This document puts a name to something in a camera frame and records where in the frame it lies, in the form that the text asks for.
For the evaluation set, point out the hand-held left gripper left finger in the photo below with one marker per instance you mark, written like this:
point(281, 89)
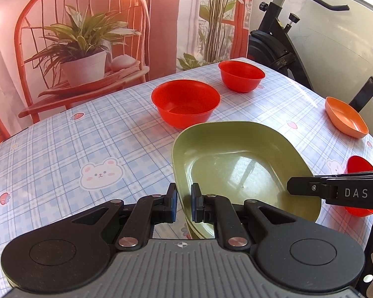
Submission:
point(173, 199)

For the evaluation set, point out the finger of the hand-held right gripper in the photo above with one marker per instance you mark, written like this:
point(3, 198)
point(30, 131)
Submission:
point(310, 187)

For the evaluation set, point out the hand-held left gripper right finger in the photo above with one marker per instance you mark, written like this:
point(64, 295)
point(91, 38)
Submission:
point(193, 203)

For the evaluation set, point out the red plastic bowl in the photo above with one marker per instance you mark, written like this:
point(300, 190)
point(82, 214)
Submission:
point(186, 99)
point(241, 74)
point(358, 164)

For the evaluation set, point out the green plastic plate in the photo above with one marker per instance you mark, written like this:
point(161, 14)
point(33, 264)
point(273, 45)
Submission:
point(242, 167)

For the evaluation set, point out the orange plastic plate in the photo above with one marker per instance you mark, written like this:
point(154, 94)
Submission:
point(346, 118)

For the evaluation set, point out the checked bear print tablecloth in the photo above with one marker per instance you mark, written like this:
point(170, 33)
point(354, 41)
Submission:
point(65, 136)

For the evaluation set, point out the black exercise bike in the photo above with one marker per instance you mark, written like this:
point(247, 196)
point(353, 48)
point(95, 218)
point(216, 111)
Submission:
point(267, 46)

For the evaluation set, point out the printed plant backdrop cloth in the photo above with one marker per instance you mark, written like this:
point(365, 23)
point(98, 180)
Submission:
point(161, 21)

